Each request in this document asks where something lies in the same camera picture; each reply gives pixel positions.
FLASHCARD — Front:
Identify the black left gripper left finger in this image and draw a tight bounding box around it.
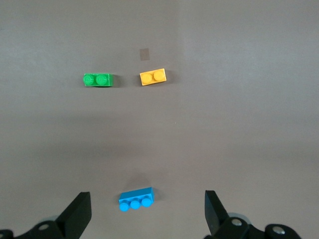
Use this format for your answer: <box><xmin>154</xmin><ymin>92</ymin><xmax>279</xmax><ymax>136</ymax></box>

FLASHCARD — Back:
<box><xmin>0</xmin><ymin>191</ymin><xmax>92</xmax><ymax>239</ymax></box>

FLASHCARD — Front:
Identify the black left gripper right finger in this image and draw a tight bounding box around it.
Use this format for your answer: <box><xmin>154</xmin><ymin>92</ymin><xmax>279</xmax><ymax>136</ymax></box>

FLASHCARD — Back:
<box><xmin>204</xmin><ymin>190</ymin><xmax>303</xmax><ymax>239</ymax></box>

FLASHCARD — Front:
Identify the yellow two-stud block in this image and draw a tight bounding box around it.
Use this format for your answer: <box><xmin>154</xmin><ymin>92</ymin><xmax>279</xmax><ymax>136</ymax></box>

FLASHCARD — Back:
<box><xmin>139</xmin><ymin>68</ymin><xmax>167</xmax><ymax>87</ymax></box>

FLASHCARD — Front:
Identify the blue three-stud block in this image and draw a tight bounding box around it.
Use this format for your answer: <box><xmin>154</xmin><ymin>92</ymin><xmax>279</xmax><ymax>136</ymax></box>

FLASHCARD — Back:
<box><xmin>118</xmin><ymin>187</ymin><xmax>155</xmax><ymax>213</ymax></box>

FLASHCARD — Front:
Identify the green two-stud block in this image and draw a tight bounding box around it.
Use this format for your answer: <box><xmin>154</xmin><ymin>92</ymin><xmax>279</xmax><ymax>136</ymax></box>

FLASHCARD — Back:
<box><xmin>82</xmin><ymin>73</ymin><xmax>115</xmax><ymax>88</ymax></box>

